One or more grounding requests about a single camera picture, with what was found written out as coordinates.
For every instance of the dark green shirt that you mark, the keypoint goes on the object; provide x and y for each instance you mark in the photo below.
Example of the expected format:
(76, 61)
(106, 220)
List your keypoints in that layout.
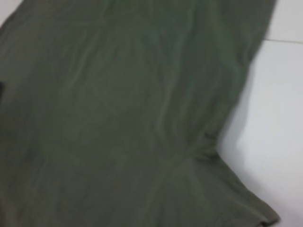
(118, 113)

